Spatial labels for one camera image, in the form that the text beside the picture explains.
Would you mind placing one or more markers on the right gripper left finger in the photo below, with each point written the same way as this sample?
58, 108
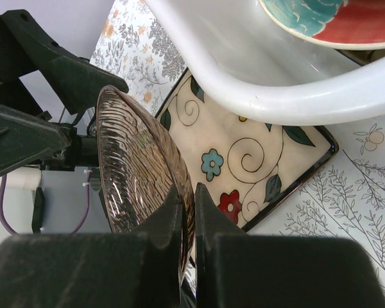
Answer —
139, 269

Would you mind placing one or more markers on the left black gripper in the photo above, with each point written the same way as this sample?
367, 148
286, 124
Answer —
27, 136

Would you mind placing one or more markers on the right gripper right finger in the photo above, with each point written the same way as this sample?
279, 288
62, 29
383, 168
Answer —
234, 269

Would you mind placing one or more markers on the clear pink glass plate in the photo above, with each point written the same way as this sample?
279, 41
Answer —
139, 162

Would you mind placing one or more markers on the square cream floral plate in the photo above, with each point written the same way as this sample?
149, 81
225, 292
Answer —
249, 167

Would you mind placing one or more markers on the red rimmed round plate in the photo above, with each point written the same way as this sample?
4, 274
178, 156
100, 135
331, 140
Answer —
350, 25

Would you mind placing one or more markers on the black square floral plate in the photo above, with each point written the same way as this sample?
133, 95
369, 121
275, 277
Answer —
363, 57

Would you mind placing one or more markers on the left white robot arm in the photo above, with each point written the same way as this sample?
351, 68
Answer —
14, 64

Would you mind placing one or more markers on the white plastic bin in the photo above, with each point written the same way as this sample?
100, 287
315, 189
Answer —
249, 65

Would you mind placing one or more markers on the floral table mat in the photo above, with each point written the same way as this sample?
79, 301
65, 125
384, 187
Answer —
345, 198

